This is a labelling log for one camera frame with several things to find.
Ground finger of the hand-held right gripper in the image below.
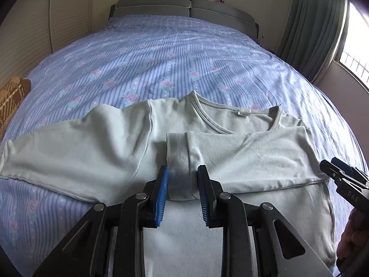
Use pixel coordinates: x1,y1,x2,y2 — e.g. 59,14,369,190
331,157,369,179
319,160,356,186

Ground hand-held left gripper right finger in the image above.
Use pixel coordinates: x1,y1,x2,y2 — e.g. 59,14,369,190
197,165,332,277

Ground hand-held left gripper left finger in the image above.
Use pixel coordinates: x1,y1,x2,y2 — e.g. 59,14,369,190
33,166,170,277

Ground light green long-sleeve shirt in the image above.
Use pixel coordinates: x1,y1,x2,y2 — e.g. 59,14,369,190
0,90,338,277

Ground person's right hand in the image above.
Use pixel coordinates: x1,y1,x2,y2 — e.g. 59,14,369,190
336,208,369,262

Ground window with grille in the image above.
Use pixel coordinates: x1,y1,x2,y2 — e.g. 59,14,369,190
336,1,369,88

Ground blue striped floral bed sheet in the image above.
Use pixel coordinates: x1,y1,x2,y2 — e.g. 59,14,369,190
0,14,368,276

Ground grey-green curtain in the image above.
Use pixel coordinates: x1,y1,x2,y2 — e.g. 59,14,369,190
277,0,349,84

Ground brown plaid cushion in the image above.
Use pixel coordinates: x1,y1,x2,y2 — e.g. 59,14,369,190
0,76,32,133

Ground grey headboard cushion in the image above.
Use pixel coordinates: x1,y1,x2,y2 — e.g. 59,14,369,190
190,0,257,33
112,0,192,21

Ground cream wardrobe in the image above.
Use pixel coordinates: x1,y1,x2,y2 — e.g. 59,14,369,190
0,0,97,80

